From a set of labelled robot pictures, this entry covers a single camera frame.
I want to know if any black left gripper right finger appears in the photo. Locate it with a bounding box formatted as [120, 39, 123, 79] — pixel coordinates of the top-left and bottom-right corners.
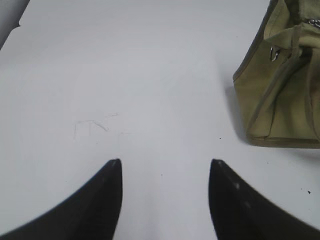
[208, 159, 320, 240]

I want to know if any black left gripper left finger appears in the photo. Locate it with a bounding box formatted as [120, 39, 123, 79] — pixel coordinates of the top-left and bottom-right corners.
[0, 159, 123, 240]

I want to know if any yellow-green canvas bag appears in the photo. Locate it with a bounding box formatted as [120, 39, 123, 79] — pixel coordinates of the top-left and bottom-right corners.
[233, 0, 320, 149]

